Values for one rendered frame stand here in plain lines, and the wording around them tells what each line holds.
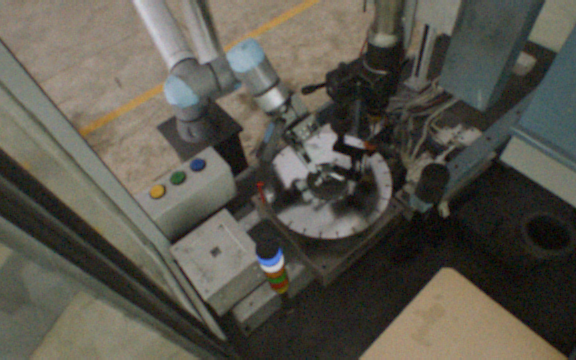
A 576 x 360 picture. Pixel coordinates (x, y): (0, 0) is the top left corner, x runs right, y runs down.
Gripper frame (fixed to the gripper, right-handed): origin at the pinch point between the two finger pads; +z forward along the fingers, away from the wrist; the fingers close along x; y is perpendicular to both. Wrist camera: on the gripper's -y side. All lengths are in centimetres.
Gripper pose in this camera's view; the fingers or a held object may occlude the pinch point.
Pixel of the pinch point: (310, 170)
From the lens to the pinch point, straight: 98.7
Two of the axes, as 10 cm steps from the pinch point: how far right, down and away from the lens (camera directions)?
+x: -3.7, -3.3, 8.7
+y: 7.8, -6.2, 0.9
